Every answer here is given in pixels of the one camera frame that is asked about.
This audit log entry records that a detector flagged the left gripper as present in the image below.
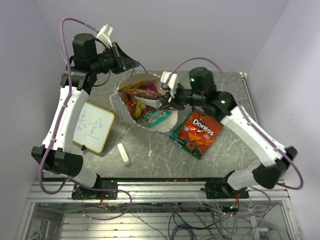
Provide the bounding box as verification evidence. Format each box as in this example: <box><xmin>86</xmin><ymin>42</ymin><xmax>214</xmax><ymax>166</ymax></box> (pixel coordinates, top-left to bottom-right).
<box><xmin>91</xmin><ymin>42</ymin><xmax>141</xmax><ymax>75</ymax></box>

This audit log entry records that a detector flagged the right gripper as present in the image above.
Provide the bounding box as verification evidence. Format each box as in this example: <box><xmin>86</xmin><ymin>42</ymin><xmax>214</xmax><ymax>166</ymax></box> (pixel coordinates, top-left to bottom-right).
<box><xmin>162</xmin><ymin>83</ymin><xmax>206</xmax><ymax>111</ymax></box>

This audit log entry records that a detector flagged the brown sea salt chip bag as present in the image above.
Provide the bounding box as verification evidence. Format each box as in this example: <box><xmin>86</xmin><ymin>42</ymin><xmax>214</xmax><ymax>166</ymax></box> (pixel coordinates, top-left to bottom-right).
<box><xmin>123</xmin><ymin>88</ymin><xmax>186</xmax><ymax>112</ymax></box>

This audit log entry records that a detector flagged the teal mint candy bag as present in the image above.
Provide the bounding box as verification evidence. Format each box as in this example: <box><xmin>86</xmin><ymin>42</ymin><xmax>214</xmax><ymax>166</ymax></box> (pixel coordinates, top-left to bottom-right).
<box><xmin>144</xmin><ymin>109</ymin><xmax>172</xmax><ymax>128</ymax></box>

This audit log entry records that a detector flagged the checkered paper bag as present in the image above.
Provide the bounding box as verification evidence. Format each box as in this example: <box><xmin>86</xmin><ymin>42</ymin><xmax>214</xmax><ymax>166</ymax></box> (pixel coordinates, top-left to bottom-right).
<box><xmin>109</xmin><ymin>70</ymin><xmax>178</xmax><ymax>143</ymax></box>

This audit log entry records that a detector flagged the green snack bag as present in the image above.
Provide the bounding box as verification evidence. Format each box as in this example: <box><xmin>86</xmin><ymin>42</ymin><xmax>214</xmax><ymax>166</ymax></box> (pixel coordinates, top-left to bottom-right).
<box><xmin>168</xmin><ymin>107</ymin><xmax>221</xmax><ymax>161</ymax></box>

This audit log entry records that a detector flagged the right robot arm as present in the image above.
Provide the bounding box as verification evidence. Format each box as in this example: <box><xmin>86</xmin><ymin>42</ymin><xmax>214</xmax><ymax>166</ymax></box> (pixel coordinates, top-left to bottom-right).
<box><xmin>160</xmin><ymin>67</ymin><xmax>298</xmax><ymax>198</ymax></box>

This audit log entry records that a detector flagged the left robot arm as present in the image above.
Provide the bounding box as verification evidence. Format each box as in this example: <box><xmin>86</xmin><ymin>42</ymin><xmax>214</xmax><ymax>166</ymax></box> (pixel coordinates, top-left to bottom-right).
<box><xmin>31</xmin><ymin>33</ymin><xmax>140</xmax><ymax>199</ymax></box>

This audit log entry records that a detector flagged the purple candy bag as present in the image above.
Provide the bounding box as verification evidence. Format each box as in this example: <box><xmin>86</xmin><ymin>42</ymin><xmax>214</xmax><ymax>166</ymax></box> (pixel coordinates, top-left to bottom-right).
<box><xmin>140</xmin><ymin>83</ymin><xmax>158</xmax><ymax>93</ymax></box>

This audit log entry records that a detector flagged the colourful fruit candy bag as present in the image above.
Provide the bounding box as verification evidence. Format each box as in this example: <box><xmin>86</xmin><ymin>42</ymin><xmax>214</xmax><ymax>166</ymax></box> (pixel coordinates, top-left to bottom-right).
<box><xmin>127</xmin><ymin>100</ymin><xmax>147</xmax><ymax>120</ymax></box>

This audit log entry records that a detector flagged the white marker eraser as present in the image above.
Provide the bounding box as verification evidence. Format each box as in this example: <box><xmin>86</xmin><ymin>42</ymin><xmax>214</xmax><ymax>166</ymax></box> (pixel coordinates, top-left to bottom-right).
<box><xmin>117</xmin><ymin>143</ymin><xmax>130</xmax><ymax>165</ymax></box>

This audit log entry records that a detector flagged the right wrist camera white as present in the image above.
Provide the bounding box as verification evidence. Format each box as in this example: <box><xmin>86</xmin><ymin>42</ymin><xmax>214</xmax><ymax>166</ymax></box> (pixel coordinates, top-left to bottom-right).
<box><xmin>160</xmin><ymin>71</ymin><xmax>179</xmax><ymax>98</ymax></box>

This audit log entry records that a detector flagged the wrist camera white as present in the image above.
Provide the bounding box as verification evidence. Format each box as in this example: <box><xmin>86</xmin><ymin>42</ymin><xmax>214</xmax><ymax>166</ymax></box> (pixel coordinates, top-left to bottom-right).
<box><xmin>160</xmin><ymin>71</ymin><xmax>179</xmax><ymax>98</ymax></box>
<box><xmin>96</xmin><ymin>24</ymin><xmax>114</xmax><ymax>48</ymax></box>

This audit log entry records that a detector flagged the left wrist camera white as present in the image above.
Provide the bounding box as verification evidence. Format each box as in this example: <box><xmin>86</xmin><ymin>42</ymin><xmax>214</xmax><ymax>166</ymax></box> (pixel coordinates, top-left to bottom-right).
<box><xmin>96</xmin><ymin>24</ymin><xmax>114</xmax><ymax>48</ymax></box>

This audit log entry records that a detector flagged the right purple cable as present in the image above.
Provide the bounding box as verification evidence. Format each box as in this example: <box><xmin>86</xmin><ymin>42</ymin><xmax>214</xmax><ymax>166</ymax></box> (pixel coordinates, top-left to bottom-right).
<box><xmin>169</xmin><ymin>57</ymin><xmax>304</xmax><ymax>218</ymax></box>

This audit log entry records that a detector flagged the purple cable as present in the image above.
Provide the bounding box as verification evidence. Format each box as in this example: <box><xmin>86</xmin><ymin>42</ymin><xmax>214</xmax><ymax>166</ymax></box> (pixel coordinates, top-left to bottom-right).
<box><xmin>37</xmin><ymin>17</ymin><xmax>132</xmax><ymax>221</ymax></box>
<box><xmin>169</xmin><ymin>57</ymin><xmax>304</xmax><ymax>218</ymax></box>

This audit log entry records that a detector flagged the small whiteboard orange frame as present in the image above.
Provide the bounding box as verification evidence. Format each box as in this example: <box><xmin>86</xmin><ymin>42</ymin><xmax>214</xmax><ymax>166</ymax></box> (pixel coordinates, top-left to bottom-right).
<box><xmin>73</xmin><ymin>102</ymin><xmax>115</xmax><ymax>154</ymax></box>

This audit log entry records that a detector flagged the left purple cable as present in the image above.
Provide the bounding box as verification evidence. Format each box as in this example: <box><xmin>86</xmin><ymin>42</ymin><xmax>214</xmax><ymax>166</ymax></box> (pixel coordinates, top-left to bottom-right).
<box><xmin>37</xmin><ymin>17</ymin><xmax>132</xmax><ymax>221</ymax></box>

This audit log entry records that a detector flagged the aluminium rail frame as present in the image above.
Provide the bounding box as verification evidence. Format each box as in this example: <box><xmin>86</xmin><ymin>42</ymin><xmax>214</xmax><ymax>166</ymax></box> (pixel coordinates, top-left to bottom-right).
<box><xmin>15</xmin><ymin>178</ymin><xmax>302</xmax><ymax>240</ymax></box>

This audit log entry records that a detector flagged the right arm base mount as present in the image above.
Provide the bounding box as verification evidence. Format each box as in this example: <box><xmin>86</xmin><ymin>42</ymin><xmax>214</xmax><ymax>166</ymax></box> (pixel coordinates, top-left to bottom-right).
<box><xmin>200</xmin><ymin>178</ymin><xmax>249</xmax><ymax>200</ymax></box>

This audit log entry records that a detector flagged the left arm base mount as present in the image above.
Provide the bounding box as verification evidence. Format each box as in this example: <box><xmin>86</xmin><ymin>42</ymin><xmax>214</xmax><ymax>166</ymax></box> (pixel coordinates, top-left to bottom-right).
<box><xmin>71</xmin><ymin>179</ymin><xmax>118</xmax><ymax>200</ymax></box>

